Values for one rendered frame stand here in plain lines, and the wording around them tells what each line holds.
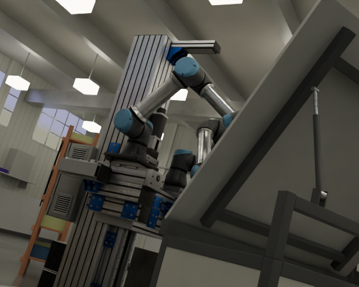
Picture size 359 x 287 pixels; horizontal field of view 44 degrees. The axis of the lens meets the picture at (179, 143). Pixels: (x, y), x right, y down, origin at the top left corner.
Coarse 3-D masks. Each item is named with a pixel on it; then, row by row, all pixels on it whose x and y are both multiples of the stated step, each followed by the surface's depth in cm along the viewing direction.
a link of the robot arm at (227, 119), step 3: (237, 111) 207; (228, 114) 209; (231, 114) 207; (234, 114) 206; (225, 117) 208; (228, 117) 207; (231, 117) 206; (234, 117) 206; (225, 120) 208; (228, 120) 207; (231, 120) 206; (225, 123) 208; (228, 123) 207; (225, 126) 208
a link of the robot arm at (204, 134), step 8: (208, 120) 249; (216, 120) 250; (200, 128) 245; (208, 128) 244; (216, 128) 248; (200, 136) 241; (208, 136) 241; (200, 144) 236; (208, 144) 236; (200, 152) 231; (208, 152) 232; (200, 160) 226; (192, 168) 224; (192, 176) 220
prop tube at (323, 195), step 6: (318, 114) 152; (318, 120) 151; (318, 126) 150; (318, 132) 149; (318, 138) 148; (318, 144) 147; (318, 150) 146; (318, 156) 145; (318, 162) 144; (318, 168) 143; (318, 174) 142; (318, 180) 141; (318, 186) 140; (324, 192) 139; (324, 198) 139
